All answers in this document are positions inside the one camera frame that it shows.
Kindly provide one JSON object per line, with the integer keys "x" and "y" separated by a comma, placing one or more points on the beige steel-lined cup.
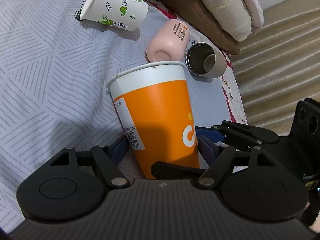
{"x": 204, "y": 60}

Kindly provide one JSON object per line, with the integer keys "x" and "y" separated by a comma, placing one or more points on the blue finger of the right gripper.
{"x": 162, "y": 170}
{"x": 242, "y": 137}

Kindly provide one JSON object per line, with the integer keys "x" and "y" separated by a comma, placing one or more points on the white leaf-print paper cup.
{"x": 122, "y": 14}

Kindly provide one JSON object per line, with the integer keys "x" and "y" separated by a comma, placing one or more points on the pink cartoon pillow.
{"x": 256, "y": 13}

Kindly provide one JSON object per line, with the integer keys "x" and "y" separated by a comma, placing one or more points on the grey striped cloth mat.
{"x": 54, "y": 70}

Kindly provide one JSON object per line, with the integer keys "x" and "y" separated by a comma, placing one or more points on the orange paper cup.
{"x": 154, "y": 109}

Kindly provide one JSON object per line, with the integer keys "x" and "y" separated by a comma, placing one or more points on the beige striped curtain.
{"x": 279, "y": 65}

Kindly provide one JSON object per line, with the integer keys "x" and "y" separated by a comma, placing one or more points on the cream and brown folded blanket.
{"x": 225, "y": 22}

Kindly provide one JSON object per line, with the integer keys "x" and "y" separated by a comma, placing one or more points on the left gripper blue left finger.
{"x": 117, "y": 150}

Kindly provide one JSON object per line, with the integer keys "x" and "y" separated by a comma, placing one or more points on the pink tumbler cup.
{"x": 169, "y": 43}

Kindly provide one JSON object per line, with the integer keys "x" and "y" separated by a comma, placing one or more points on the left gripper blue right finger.
{"x": 209, "y": 143}

